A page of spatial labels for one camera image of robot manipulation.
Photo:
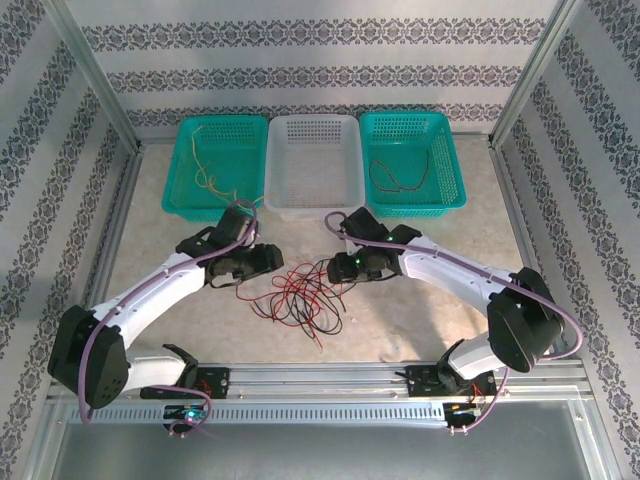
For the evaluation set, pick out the white plastic basket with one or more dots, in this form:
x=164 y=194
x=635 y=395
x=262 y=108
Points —
x=312 y=165

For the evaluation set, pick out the grey metal sheet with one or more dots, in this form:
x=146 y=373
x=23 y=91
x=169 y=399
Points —
x=320 y=455

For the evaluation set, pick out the aluminium mounting rail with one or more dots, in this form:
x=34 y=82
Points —
x=320 y=380

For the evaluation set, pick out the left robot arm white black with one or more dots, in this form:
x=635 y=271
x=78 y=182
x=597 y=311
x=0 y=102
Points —
x=150 y=290

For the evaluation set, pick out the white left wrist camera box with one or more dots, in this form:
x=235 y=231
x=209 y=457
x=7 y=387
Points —
x=254 y=232

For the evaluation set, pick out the aluminium frame post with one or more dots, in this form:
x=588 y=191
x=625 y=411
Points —
x=95 y=65
x=530 y=75

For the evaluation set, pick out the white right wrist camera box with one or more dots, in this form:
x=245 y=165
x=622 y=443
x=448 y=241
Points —
x=351 y=247

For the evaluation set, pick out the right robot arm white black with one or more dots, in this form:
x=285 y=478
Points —
x=450 y=270

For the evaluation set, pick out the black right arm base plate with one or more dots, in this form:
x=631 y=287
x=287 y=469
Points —
x=420 y=382

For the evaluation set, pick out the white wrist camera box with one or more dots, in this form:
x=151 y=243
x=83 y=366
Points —
x=254 y=232
x=351 y=247

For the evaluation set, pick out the teal plastic basket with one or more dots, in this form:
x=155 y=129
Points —
x=230 y=150
x=410 y=130

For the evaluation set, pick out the aluminium side rail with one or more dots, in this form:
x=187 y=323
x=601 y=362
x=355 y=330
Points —
x=519 y=210
x=100 y=280

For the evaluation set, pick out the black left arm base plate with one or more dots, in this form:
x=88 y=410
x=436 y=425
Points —
x=220 y=380

